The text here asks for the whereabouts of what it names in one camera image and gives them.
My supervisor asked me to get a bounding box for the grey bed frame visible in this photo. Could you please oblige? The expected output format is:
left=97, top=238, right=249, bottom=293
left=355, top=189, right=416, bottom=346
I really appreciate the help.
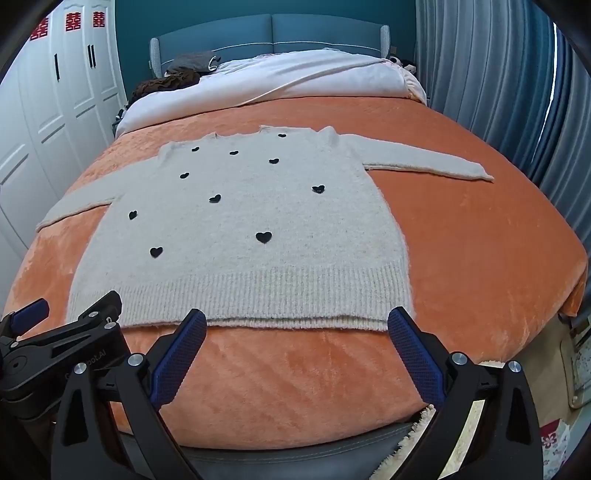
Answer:
left=115, top=420, right=416, bottom=480

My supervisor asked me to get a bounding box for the white duvet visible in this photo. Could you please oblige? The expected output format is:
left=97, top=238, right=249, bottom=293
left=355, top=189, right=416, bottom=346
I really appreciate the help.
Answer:
left=115, top=48, right=428, bottom=139

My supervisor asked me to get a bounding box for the dark grey garment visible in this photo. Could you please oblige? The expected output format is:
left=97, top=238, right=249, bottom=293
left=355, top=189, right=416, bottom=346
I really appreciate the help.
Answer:
left=166, top=52, right=220, bottom=77

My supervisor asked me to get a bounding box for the cream plastic object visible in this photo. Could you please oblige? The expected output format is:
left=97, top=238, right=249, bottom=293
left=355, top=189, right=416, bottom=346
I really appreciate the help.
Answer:
left=558, top=313, right=591, bottom=409

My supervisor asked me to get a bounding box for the grey sweater with black hearts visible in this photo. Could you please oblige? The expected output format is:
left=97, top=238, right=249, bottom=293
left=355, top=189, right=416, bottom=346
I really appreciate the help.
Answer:
left=36, top=124, right=495, bottom=333

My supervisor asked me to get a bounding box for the blue upholstered headboard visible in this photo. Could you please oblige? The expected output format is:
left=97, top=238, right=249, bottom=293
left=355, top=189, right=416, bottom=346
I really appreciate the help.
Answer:
left=150, top=13, right=392, bottom=79

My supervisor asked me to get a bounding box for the floral patterned mat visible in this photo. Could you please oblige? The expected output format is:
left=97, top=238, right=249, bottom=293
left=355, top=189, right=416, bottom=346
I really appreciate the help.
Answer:
left=539, top=419, right=574, bottom=468

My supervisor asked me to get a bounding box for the grey pleated curtain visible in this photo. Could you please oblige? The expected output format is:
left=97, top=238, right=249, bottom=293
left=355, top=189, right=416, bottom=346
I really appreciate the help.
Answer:
left=416, top=0, right=591, bottom=259

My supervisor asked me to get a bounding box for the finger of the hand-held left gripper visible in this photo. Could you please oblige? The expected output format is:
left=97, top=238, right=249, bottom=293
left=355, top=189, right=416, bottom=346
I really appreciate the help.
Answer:
left=0, top=298, right=51, bottom=332
left=76, top=291, right=124, bottom=328

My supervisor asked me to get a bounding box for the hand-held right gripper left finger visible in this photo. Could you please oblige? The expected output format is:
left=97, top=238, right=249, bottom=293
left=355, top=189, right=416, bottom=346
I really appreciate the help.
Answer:
left=50, top=308, right=208, bottom=480

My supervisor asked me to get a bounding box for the orange fleece blanket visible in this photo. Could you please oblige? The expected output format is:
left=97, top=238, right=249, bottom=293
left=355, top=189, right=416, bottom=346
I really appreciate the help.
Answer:
left=0, top=99, right=589, bottom=450

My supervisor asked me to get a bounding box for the white wardrobe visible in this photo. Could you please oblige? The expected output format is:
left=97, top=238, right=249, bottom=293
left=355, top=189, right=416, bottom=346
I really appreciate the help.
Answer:
left=0, top=0, right=129, bottom=296

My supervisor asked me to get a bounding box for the brown fluffy garment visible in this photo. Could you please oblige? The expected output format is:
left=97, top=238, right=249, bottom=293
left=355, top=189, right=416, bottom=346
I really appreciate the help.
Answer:
left=129, top=74, right=201, bottom=104

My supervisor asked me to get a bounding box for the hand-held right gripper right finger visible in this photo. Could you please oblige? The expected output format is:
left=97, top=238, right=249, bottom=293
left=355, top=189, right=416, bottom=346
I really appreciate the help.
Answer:
left=387, top=306, right=544, bottom=480

